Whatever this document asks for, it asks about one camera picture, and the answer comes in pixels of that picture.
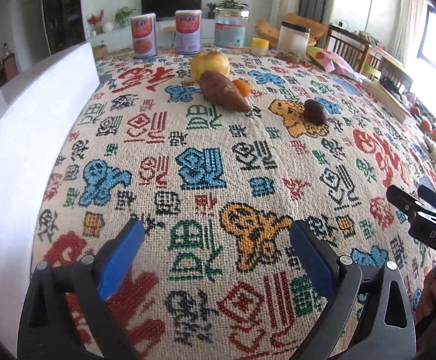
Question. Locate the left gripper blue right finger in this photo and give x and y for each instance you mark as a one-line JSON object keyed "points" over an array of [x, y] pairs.
{"points": [[318, 259]]}

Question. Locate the small orange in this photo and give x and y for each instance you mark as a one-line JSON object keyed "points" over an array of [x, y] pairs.
{"points": [[243, 87]]}

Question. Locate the potted plant left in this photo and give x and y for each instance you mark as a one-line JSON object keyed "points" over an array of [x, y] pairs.
{"points": [[123, 16]]}

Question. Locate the orange lounge chair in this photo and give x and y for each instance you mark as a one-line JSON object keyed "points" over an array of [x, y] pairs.
{"points": [[315, 30]]}

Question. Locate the patterned woven tablecloth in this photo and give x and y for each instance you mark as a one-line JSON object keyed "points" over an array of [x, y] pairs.
{"points": [[216, 277]]}

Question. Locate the white cardboard box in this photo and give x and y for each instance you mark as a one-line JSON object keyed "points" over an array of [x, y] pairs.
{"points": [[38, 108]]}

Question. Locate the cardboard box on floor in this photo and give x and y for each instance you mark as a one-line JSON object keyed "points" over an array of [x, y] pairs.
{"points": [[100, 52]]}

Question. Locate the wooden bench chair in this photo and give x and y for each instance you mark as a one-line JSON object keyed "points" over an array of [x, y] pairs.
{"points": [[360, 53]]}

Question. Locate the red flower vase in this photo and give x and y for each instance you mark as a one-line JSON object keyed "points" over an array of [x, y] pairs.
{"points": [[95, 23]]}

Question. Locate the potted plant right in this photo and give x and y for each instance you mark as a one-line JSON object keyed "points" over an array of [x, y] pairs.
{"points": [[233, 5]]}

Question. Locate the clear jar black lid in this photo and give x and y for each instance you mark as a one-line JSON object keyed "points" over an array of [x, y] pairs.
{"points": [[293, 38]]}

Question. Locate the purple label can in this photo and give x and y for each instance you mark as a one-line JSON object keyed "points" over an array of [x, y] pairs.
{"points": [[188, 32]]}

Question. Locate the glass jar blue label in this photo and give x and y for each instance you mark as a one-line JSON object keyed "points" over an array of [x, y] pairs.
{"points": [[230, 29]]}

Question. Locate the yellow pear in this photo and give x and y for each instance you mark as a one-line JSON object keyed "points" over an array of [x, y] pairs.
{"points": [[209, 61]]}

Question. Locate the yellow small cup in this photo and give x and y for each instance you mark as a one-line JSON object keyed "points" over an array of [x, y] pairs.
{"points": [[259, 47]]}

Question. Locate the black display cabinet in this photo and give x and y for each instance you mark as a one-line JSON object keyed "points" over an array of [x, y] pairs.
{"points": [[63, 23]]}

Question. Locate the fruit bowl with oranges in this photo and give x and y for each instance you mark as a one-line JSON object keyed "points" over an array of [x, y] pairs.
{"points": [[426, 122]]}

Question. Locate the black television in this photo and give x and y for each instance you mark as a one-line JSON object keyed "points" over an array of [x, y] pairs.
{"points": [[165, 9]]}

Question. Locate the orange book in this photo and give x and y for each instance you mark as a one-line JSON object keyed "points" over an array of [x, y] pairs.
{"points": [[388, 101]]}

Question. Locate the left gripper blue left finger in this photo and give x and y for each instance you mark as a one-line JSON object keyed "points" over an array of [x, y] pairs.
{"points": [[118, 258]]}

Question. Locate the short sweet potato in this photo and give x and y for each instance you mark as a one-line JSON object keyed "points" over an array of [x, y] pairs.
{"points": [[220, 90]]}

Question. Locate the potted plant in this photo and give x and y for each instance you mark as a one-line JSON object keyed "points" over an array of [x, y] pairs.
{"points": [[123, 16], [233, 5]]}

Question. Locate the red label can left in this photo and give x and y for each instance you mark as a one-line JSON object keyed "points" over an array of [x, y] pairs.
{"points": [[143, 30]]}

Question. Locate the person right hand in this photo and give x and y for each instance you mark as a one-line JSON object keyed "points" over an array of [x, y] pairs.
{"points": [[428, 296]]}

